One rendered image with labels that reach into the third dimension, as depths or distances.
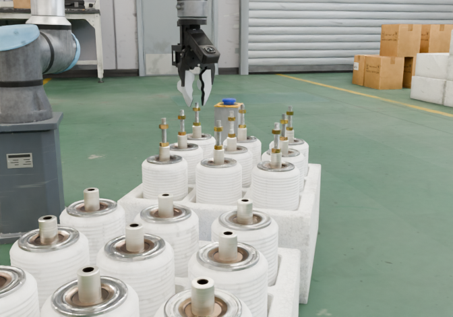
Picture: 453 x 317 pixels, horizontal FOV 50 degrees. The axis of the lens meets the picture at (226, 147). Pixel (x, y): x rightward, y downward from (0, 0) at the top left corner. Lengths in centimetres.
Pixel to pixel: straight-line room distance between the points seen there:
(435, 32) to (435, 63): 111
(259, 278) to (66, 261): 24
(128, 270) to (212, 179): 41
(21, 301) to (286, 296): 32
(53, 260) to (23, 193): 68
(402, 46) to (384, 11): 226
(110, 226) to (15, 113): 60
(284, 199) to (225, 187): 12
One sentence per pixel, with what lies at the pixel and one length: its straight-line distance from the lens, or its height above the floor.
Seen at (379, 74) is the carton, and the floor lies 14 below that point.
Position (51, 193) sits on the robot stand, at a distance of 132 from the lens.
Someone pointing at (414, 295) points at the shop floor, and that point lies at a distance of 109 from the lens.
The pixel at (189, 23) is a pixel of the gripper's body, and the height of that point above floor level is 53.
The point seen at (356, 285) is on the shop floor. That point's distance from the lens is 109.
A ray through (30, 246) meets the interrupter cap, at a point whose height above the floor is 25.
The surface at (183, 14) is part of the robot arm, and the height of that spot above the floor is 56.
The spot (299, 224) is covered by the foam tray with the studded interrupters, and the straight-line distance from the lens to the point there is 93.
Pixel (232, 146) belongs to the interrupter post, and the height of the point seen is 26.
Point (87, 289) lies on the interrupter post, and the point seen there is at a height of 27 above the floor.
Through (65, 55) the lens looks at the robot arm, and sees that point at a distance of 140.
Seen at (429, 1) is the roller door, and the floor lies 95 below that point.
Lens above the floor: 51
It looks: 13 degrees down
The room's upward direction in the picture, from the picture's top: straight up
